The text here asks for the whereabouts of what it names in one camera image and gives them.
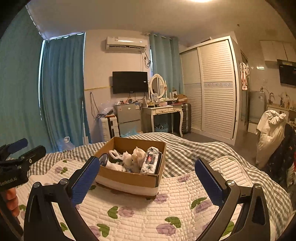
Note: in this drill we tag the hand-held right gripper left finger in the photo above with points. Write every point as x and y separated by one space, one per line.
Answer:
86 178

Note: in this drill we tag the floral patterned tissue packet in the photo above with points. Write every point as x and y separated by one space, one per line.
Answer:
150 160

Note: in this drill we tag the dark floral garment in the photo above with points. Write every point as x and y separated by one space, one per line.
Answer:
282 157

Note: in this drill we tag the white sock with grey toe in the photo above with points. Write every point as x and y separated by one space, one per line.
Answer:
113 166

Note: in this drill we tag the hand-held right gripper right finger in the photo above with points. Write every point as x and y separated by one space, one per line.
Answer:
209 183

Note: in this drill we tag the black range hood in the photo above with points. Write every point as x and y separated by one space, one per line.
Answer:
288 74

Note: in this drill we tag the white plastic bag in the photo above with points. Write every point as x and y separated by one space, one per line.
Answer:
136 154

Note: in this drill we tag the white ribbed suitcase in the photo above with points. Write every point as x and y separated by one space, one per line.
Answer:
109 128

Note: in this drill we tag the small cardboard box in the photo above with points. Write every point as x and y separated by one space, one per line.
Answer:
180 98

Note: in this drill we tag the person's left hand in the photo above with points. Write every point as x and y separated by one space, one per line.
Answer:
12 201

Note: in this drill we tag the white louvred wardrobe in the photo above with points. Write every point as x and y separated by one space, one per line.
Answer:
215 92

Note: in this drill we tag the white air conditioner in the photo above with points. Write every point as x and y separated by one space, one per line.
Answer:
126 42

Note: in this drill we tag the clear water jug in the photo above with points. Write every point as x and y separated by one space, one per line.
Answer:
66 144

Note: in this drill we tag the blue patterned bag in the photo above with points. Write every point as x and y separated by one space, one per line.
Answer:
161 127

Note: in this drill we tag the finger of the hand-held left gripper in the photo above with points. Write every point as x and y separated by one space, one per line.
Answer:
35 153
18 144

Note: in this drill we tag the white dressing table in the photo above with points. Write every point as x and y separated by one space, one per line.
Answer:
161 111

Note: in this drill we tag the white kitchen counter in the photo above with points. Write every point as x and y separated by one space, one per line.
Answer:
277 109

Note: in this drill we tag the ceiling lamp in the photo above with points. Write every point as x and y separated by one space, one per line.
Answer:
204 1

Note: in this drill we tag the pink white hanging clothes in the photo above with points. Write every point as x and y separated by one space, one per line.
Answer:
244 76

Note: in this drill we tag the grey mini fridge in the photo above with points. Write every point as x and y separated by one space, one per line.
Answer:
128 114

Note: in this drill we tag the white clothes bundle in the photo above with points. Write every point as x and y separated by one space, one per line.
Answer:
269 136

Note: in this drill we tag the teal window curtain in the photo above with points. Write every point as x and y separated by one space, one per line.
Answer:
62 92
18 92
165 62

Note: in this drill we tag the blue plastic bag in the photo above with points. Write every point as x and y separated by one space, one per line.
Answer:
129 134

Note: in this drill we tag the brown cardboard box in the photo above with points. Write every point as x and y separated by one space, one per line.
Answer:
127 179

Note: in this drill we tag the white kitchen cabinets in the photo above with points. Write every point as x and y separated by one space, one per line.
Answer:
276 51

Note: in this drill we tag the clutter of small toiletries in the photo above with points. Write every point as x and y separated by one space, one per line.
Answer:
159 103

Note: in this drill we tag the white storage box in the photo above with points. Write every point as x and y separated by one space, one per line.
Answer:
253 127

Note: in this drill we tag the white oval vanity mirror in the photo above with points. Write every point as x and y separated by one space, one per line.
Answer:
157 84

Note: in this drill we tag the clear plastic bag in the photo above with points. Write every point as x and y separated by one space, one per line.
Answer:
107 109

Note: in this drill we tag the quilted floral mat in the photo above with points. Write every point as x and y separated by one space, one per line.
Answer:
138 215

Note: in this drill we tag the black wall television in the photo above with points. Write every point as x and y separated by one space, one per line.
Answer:
129 82

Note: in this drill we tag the dark silver suitcase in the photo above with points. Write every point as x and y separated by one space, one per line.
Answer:
185 119

